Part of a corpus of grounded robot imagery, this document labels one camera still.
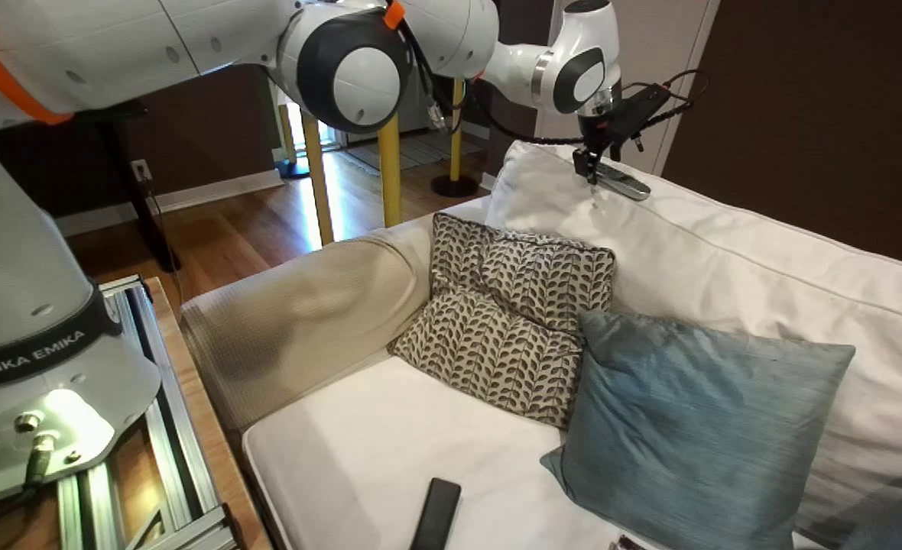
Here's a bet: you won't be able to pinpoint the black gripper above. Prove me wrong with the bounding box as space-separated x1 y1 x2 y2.
572 86 669 183

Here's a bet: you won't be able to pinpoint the grey remote control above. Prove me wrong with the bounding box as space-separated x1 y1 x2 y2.
595 166 652 202

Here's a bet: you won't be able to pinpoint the white sofa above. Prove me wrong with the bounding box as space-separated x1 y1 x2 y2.
180 144 902 550

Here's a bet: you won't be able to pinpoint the black remote control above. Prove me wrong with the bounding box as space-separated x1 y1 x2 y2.
409 477 460 550

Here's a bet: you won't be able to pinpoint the leaf patterned cushion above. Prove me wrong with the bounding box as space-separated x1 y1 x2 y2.
392 215 616 428

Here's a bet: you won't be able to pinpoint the yellow stand legs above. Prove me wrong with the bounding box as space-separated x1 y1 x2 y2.
298 76 473 247

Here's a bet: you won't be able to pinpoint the teal cushion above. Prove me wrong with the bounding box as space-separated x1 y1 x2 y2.
836 484 902 550
540 310 854 550

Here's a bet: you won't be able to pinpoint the beige blanket on armrest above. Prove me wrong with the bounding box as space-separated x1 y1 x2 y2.
180 231 430 429

